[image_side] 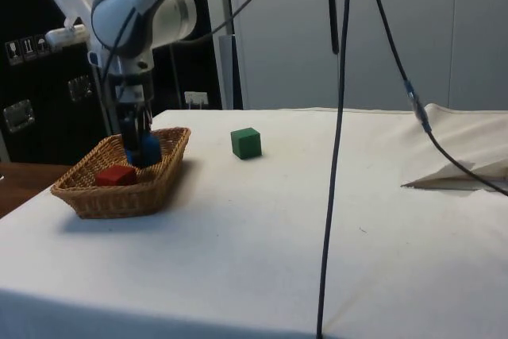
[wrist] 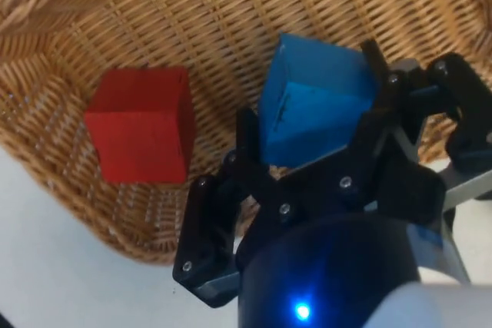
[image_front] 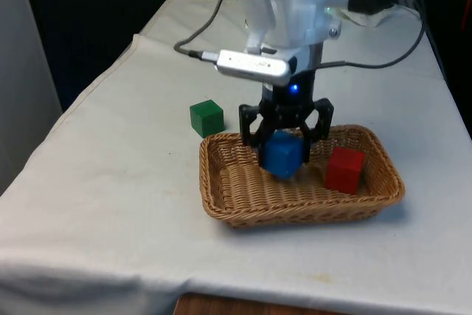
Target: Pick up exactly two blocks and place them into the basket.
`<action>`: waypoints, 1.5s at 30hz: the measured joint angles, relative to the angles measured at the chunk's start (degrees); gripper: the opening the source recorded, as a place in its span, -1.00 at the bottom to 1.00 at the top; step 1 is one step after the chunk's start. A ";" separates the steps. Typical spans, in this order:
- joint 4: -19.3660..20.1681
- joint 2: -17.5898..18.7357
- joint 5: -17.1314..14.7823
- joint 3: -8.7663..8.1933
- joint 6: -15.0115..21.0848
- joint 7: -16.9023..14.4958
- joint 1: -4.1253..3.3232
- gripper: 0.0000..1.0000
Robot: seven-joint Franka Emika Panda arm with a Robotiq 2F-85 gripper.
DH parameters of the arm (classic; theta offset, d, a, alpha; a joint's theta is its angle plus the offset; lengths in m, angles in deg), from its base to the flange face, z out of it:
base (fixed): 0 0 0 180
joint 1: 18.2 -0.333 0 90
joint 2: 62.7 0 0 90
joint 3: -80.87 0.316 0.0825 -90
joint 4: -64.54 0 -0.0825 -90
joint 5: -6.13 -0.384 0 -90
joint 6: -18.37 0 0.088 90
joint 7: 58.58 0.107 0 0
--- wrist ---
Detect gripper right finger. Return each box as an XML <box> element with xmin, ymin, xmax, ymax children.
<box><xmin>277</xmin><ymin>38</ymin><xmax>492</xmax><ymax>226</ymax></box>

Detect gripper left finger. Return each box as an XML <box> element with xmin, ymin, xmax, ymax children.
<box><xmin>171</xmin><ymin>106</ymin><xmax>298</xmax><ymax>309</ymax></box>

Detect blue block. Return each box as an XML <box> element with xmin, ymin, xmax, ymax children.
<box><xmin>255</xmin><ymin>31</ymin><xmax>381</xmax><ymax>171</ymax></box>

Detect wicker basket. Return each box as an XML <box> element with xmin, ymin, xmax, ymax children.
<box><xmin>0</xmin><ymin>0</ymin><xmax>492</xmax><ymax>267</ymax></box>

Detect red cube block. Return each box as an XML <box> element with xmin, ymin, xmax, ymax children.
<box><xmin>84</xmin><ymin>66</ymin><xmax>195</xmax><ymax>184</ymax></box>

